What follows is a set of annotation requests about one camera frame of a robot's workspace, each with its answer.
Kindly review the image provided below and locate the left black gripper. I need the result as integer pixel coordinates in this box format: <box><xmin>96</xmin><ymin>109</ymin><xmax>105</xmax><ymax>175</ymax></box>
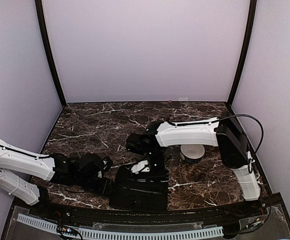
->
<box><xmin>74</xmin><ymin>174</ymin><xmax>118</xmax><ymax>197</ymax></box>

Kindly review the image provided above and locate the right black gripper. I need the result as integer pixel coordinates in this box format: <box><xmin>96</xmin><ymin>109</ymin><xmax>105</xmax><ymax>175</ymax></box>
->
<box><xmin>146</xmin><ymin>148</ymin><xmax>166</xmax><ymax>183</ymax></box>

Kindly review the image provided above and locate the black zippered tool case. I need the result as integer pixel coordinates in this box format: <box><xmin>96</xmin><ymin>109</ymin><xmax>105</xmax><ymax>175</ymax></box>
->
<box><xmin>109</xmin><ymin>165</ymin><xmax>169</xmax><ymax>213</ymax></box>

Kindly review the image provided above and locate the black hair clip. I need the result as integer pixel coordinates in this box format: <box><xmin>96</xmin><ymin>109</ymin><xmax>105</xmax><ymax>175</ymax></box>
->
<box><xmin>128</xmin><ymin>195</ymin><xmax>151</xmax><ymax>207</ymax></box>

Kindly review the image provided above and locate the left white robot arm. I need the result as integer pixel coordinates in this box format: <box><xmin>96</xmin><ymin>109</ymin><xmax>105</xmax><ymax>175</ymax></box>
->
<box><xmin>0</xmin><ymin>139</ymin><xmax>114</xmax><ymax>218</ymax></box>

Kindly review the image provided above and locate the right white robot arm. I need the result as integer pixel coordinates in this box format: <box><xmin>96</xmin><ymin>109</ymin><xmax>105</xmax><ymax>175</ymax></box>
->
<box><xmin>126</xmin><ymin>112</ymin><xmax>261</xmax><ymax>217</ymax></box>

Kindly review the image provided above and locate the white and teal bowl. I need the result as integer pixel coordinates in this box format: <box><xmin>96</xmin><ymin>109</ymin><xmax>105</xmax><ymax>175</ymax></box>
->
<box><xmin>180</xmin><ymin>144</ymin><xmax>205</xmax><ymax>164</ymax></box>

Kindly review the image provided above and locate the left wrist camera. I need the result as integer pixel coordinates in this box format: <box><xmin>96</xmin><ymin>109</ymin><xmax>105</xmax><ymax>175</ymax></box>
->
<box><xmin>78</xmin><ymin>153</ymin><xmax>105</xmax><ymax>176</ymax></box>

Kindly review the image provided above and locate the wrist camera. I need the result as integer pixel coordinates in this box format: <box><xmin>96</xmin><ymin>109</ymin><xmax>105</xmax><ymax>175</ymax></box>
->
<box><xmin>78</xmin><ymin>153</ymin><xmax>105</xmax><ymax>176</ymax></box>
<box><xmin>125</xmin><ymin>133</ymin><xmax>145</xmax><ymax>155</ymax></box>

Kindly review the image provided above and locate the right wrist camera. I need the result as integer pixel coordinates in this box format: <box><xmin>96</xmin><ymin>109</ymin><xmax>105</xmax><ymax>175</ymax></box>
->
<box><xmin>125</xmin><ymin>133</ymin><xmax>145</xmax><ymax>155</ymax></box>

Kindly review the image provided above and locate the black front rail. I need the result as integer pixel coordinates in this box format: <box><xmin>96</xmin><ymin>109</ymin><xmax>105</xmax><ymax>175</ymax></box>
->
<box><xmin>0</xmin><ymin>193</ymin><xmax>290</xmax><ymax>240</ymax></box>

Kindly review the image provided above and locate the white slotted cable duct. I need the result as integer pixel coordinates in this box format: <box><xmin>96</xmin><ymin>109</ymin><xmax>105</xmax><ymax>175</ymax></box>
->
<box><xmin>16</xmin><ymin>213</ymin><xmax>224</xmax><ymax>240</ymax></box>

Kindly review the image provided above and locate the left black frame post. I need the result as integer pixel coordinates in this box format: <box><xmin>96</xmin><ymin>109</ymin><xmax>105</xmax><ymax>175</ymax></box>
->
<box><xmin>34</xmin><ymin>0</ymin><xmax>67</xmax><ymax>108</ymax></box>

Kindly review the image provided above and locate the black frame post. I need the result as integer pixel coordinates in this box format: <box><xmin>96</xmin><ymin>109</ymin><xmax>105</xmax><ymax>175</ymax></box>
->
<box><xmin>226</xmin><ymin>0</ymin><xmax>258</xmax><ymax>109</ymax></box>
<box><xmin>34</xmin><ymin>0</ymin><xmax>67</xmax><ymax>108</ymax></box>

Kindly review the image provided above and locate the right black frame post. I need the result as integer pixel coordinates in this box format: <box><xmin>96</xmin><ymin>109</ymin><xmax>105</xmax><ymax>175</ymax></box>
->
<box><xmin>226</xmin><ymin>0</ymin><xmax>258</xmax><ymax>109</ymax></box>

